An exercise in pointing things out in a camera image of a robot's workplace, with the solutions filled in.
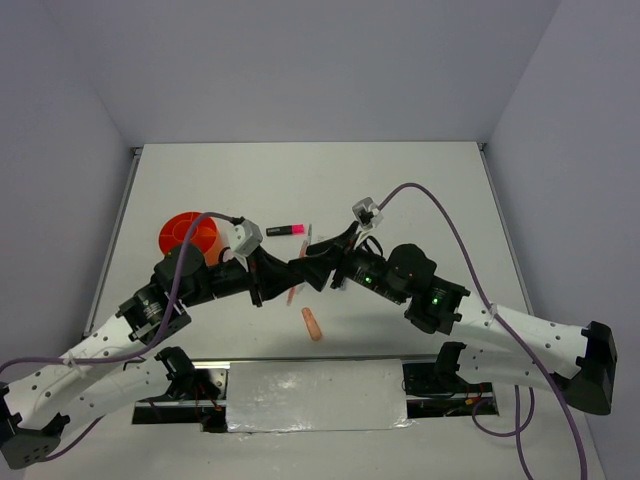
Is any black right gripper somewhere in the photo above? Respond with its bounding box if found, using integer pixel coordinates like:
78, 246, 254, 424
288, 219, 406, 303

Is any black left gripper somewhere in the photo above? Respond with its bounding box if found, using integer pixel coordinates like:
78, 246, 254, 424
180, 243, 305, 307

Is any orange clear pen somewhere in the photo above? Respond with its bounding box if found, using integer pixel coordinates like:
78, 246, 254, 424
285, 238, 311, 307

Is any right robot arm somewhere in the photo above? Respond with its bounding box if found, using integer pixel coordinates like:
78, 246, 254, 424
289, 229, 618, 415

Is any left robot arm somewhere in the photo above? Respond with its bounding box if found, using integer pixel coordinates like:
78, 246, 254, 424
1, 244, 303, 470

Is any pink highlighter black body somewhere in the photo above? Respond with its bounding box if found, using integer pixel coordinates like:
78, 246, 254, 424
266, 224, 305, 237

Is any salmon pink eraser stick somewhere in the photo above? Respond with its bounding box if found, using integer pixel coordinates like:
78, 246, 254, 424
301, 307, 323, 341

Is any orange round pen holder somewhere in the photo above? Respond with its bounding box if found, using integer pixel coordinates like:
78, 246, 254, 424
158, 211, 225, 266

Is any silver foil covered plate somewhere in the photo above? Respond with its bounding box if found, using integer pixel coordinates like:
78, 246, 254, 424
226, 359, 410, 433

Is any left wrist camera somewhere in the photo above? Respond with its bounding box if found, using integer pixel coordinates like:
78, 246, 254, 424
228, 219, 263, 258

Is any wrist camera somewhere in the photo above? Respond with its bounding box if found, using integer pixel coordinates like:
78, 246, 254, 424
352, 197, 383, 231
228, 219, 263, 258

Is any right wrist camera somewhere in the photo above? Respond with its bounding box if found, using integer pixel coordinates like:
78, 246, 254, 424
352, 197, 383, 231

